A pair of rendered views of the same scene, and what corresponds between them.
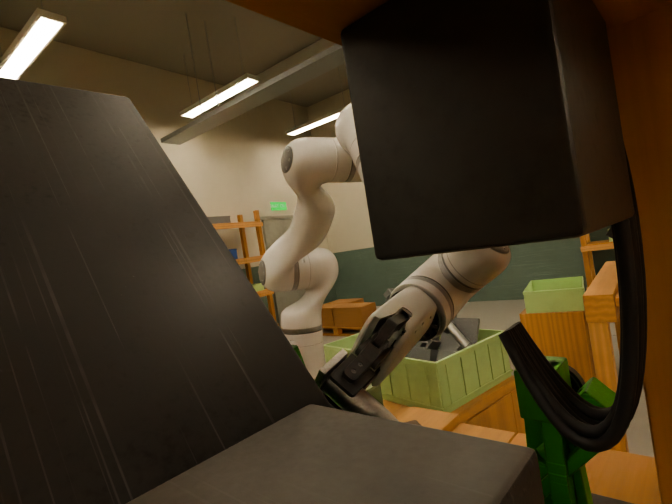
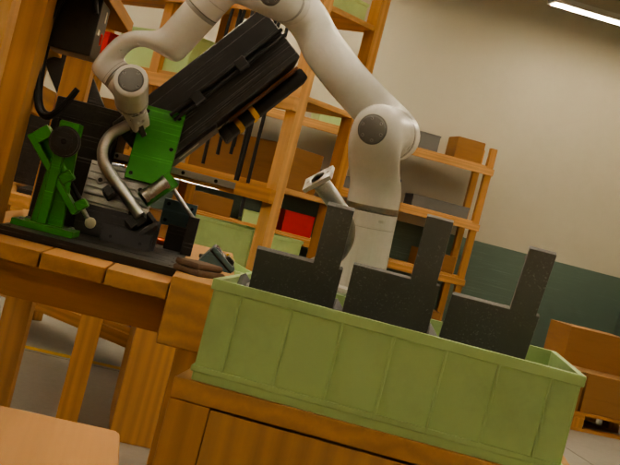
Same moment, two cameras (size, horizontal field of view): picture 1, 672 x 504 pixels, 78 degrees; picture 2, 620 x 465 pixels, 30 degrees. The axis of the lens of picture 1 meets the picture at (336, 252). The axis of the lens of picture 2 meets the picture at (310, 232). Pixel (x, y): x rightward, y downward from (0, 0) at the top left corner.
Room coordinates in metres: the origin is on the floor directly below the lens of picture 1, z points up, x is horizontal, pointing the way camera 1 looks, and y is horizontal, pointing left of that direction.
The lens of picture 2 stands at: (2.92, -1.86, 1.10)
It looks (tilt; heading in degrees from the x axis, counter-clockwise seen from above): 1 degrees down; 133
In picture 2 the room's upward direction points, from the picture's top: 14 degrees clockwise
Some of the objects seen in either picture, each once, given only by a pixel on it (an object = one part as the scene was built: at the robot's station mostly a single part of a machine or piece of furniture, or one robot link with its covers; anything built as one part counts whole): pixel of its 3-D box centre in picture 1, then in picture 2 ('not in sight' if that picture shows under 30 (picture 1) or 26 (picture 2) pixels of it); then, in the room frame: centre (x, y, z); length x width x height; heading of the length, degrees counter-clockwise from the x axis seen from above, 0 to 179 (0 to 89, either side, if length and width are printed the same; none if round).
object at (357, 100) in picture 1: (495, 131); (78, 27); (0.29, -0.12, 1.43); 0.17 x 0.12 x 0.15; 138
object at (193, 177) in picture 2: not in sight; (167, 171); (0.36, 0.23, 1.11); 0.39 x 0.16 x 0.03; 48
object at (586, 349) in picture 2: not in sight; (562, 372); (-1.73, 6.30, 0.37); 1.20 x 0.80 x 0.74; 61
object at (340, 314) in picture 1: (350, 316); not in sight; (6.74, -0.07, 0.22); 1.20 x 0.81 x 0.44; 48
